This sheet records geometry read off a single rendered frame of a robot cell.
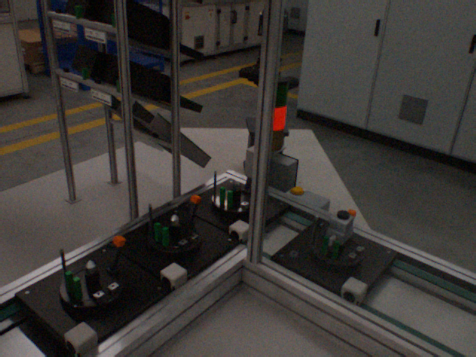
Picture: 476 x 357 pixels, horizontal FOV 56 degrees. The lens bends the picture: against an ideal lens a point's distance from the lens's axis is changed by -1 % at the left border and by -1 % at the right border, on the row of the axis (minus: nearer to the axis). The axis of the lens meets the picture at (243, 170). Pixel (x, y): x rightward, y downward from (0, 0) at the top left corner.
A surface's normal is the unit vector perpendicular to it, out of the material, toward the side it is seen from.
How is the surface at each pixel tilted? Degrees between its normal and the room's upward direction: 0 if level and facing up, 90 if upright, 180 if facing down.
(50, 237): 0
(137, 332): 0
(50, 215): 0
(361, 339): 90
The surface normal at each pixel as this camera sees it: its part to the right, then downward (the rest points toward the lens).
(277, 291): -0.62, 0.33
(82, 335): 0.05, -0.89
